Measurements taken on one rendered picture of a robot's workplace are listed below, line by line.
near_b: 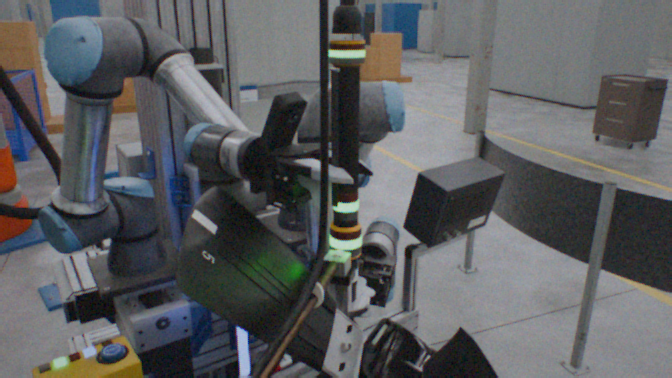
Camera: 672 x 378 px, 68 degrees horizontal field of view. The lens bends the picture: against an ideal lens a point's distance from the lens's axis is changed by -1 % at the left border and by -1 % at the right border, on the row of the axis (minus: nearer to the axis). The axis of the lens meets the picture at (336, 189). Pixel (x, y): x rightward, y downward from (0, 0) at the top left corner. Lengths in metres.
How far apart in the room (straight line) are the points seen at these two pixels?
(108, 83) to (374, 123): 0.54
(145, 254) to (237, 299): 0.81
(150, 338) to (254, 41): 1.69
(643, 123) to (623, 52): 3.59
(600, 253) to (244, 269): 2.14
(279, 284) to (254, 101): 2.07
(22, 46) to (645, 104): 8.43
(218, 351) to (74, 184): 0.66
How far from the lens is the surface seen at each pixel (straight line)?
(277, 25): 2.67
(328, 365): 0.64
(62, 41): 1.03
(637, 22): 11.12
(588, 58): 10.42
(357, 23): 0.61
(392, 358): 0.67
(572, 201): 2.60
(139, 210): 1.30
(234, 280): 0.55
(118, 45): 1.03
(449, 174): 1.39
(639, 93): 7.41
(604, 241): 2.54
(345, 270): 0.65
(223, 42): 1.50
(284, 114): 0.68
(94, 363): 1.02
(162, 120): 1.46
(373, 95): 1.10
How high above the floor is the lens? 1.65
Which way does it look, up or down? 19 degrees down
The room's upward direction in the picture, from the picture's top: straight up
